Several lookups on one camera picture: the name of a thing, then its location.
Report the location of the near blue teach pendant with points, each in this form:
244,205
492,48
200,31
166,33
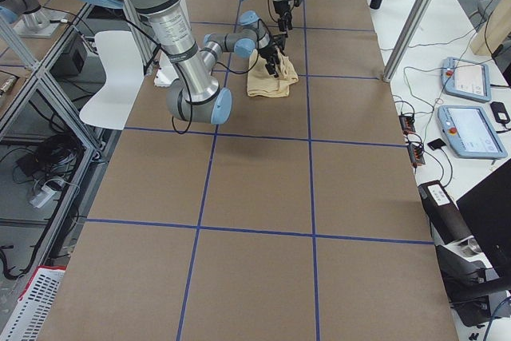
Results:
469,133

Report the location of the white perforated basket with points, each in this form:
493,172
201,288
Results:
33,305

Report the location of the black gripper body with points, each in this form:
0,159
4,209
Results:
281,7
267,52

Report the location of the orange terminal board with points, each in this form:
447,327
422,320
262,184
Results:
416,154
407,123

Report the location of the black monitor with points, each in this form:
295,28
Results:
486,211

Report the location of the far blue teach pendant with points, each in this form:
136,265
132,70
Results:
466,79

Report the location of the blue teach pendant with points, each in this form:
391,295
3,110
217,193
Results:
466,79
469,133

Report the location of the black power adapter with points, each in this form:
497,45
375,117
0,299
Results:
500,112

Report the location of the white power strip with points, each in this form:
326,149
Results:
46,193

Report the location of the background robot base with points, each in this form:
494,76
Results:
30,19

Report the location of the cream long-sleeve printed shirt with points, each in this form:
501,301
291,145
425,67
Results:
261,84

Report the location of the white plastic chair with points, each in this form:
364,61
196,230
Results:
111,105

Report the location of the aluminium frame post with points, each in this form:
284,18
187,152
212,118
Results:
416,14

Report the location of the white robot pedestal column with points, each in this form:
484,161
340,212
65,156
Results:
171,73

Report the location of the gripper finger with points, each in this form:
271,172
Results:
288,22
276,70
282,24
270,67

